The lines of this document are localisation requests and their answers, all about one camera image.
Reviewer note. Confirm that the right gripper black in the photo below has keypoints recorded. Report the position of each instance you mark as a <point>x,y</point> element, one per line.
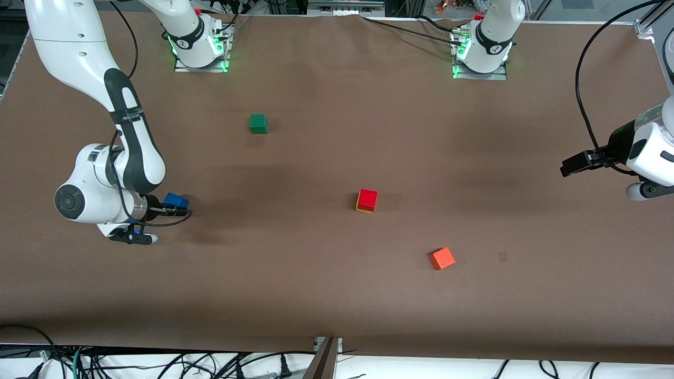
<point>153,203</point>

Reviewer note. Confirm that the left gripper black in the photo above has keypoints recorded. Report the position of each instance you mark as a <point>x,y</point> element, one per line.
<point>619,143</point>

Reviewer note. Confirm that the blue wooden cube block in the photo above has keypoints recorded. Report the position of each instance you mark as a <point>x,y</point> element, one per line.
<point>175,200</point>

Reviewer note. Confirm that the red wooden cube block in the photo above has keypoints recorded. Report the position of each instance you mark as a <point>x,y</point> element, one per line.
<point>368,199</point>

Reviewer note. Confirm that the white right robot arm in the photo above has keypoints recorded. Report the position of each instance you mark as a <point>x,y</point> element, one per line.
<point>68,42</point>

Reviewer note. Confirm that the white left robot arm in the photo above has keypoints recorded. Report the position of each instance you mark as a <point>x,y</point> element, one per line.
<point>492,37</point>

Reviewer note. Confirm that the green wooden cube block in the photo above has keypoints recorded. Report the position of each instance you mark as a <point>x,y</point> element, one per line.
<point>258,123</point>

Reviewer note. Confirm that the orange wooden cube block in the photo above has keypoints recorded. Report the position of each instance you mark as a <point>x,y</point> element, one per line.
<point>442,258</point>

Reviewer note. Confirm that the large table cover sheet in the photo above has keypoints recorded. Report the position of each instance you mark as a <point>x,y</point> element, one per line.
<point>316,105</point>

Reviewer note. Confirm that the yellow wooden cube block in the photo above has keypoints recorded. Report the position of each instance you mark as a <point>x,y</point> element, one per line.
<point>357,205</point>

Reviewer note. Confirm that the black power plug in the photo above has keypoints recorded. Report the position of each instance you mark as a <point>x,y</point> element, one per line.
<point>285,370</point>

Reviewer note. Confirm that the grey box device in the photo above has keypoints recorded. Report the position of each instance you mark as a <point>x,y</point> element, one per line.
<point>345,6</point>

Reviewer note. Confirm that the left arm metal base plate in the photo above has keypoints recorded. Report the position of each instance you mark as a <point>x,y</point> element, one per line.
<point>482,76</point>

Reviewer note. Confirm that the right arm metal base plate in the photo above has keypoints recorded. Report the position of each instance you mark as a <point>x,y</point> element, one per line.
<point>202,69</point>

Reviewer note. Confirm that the aluminium frame profile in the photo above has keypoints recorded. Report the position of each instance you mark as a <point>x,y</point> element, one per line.
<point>645,26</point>

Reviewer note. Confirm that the metal table frame bracket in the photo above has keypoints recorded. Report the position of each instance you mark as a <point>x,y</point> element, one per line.
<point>324,363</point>

